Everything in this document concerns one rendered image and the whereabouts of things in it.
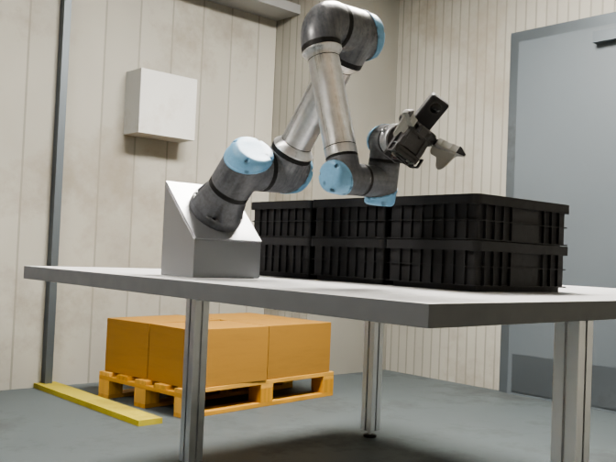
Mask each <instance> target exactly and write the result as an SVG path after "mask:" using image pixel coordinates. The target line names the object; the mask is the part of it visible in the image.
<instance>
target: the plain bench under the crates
mask: <svg viewBox="0 0 616 462"><path fill-rule="evenodd" d="M24 279H29V280H36V281H51V282H58V283H66V284H73V285H81V286H88V287H95V288H103V289H110V290H118V291H125V292H139V293H146V294H154V295H161V296H169V297H176V298H184V299H186V316H185V337H184V356H183V376H182V396H181V434H180V454H179V460H180V461H182V462H202V461H203V442H204V404H205V383H206V363H207V343H208V323H209V302H214V303H228V304H235V305H243V306H250V307H258V308H265V309H272V310H280V311H287V312H295V313H302V314H317V315H324V316H332V317H339V318H346V319H354V320H361V321H365V333H364V356H363V379H362V403H361V425H360V429H361V430H364V431H368V433H364V434H363V436H364V437H366V438H376V437H377V435H376V434H373V433H372V432H375V431H379V430H380V401H381V377H382V353H383V329H384V324H391V325H405V326H412V327H420V328H427V329H429V328H448V327H466V326H484V325H520V324H539V323H555V344H554V373H553V401H552V430H551V458H550V462H589V436H590V406H591V376H592V347H593V321H595V320H613V319H616V289H614V288H600V287H585V286H570V285H562V286H566V288H558V292H534V291H452V290H441V289H429V288H417V287H405V286H393V285H382V284H369V283H357V282H345V281H333V280H318V279H299V278H287V277H275V276H263V275H259V279H239V278H190V277H180V276H169V275H161V269H136V268H96V267H54V266H24Z"/></svg>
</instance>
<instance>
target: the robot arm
mask: <svg viewBox="0 0 616 462"><path fill-rule="evenodd" d="M300 41H301V49H302V56H303V58H304V59H306V60H307V61H308V65H309V71H310V75H311V80H310V82H309V84H308V86H307V88H306V90H305V92H304V94H303V96H302V99H301V101H300V102H299V104H298V106H297V108H296V110H295V112H294V114H293V115H292V117H291V120H290V122H289V124H288V125H287V127H286V129H285V131H284V133H283V135H282V136H279V137H275V138H274V140H273V142H272V144H271V146H270V147H269V146H268V145H267V144H266V143H264V142H263V141H258V140H257V139H256V138H253V137H239V138H236V139H235V140H234V141H233V142H232V143H231V144H230V146H229V147H228V148H227V149H226V150H225V153H224V156H223V157H222V158H221V160H220V162H219V164H218V165H217V167H216V169H215V170H214V173H213V174H212V176H211V178H210V179H209V181H207V182H206V183H205V184H203V185H202V186H201V187H200V188H198V189H197V190H196V191H195V192H194V193H193V195H192V197H191V199H190V201H189V205H190V208H191V210H192V213H193V214H194V215H195V216H196V217H197V218H198V219H199V220H200V221H201V222H202V223H203V224H205V225H206V226H209V227H211V228H212V229H214V230H217V231H221V232H233V231H235V230H237V229H238V227H239V226H240V224H241V223H242V220H243V213H244V211H245V207H246V203H247V201H248V199H249V197H250V196H251V194H252V193H253V192H268V193H282V194H289V193H299V192H301V191H302V190H304V189H305V188H306V187H307V186H308V184H309V183H310V181H311V179H312V177H313V172H312V169H313V168H314V165H313V162H312V159H313V154H312V151H311V149H312V147H313V145H314V143H315V141H316V140H317V138H318V136H319V134H320V132H321V136H322V141H323V146H324V155H325V160H326V162H325V163H324V164H323V165H322V167H321V169H320V175H319V182H320V185H321V186H322V188H323V189H324V190H325V191H326V192H328V193H334V194H338V195H357V196H364V197H365V200H364V201H365V203H366V204H371V205H377V206H388V207H390V206H393V205H394V204H395V199H396V193H397V191H398V188H397V187H398V180H399V171H400V163H402V164H404V165H406V166H407V167H409V168H412V169H419V167H420V166H421V164H422V163H423V161H424V160H423V159H420V158H421V157H422V155H423V154H424V151H425V150H426V148H427V147H431V149H430V153H431V154H432V155H433V156H435V157H436V162H435V167H436V168H437V169H438V170H442V169H443V168H444V167H445V166H446V165H447V164H448V163H449V162H450V161H451V160H452V159H454V158H455V157H466V155H467V154H466V152H465V151H464V150H463V148H461V147H459V146H457V145H455V144H452V143H449V142H447V141H445V140H443V139H441V138H439V139H436V135H435V134H434V133H433V132H431V131H430V129H431V128H432V127H433V126H434V124H435V123H436V122H437V121H438V119H439V118H440V117H441V116H442V115H443V113H444V112H445V111H446V110H447V108H448V102H447V101H446V100H444V99H443V98H441V97H440V96H439V95H437V94H436V93H430V95H429V96H428V97H427V98H426V100H425V101H424V102H423V104H422V105H421V106H420V107H419V109H418V110H417V111H416V112H415V113H414V110H412V109H406V110H404V111H403V112H402V113H401V115H400V117H399V121H400V122H399V124H382V125H379V126H375V127H374V128H372V129H371V130H370V131H369V133H368V136H367V146H368V149H369V150H370V152H369V159H368V164H362V163H359V159H358V150H357V145H356V140H355V135H354V130H353V126H352V120H351V115H350V111H349V105H348V100H347V92H346V84H347V81H348V79H349V77H350V76H351V74H352V73H354V72H359V71H360V70H361V68H362V66H363V64H364V62H365V61H371V60H372V59H375V58H377V57H378V56H379V55H380V53H381V51H382V49H383V46H384V42H385V32H384V26H383V24H382V22H381V20H380V19H379V18H378V17H377V16H376V15H374V14H372V13H370V12H369V11H367V10H365V9H358V8H355V7H353V6H350V5H345V4H342V3H340V2H337V1H323V2H321V3H319V4H317V5H315V6H314V7H312V8H311V9H310V11H309V12H308V13H307V15H306V16H305V18H304V20H303V22H302V29H301V38H300ZM418 161H419V163H418V164H417V166H416V167H415V166H414V165H416V163H417V162H418Z"/></svg>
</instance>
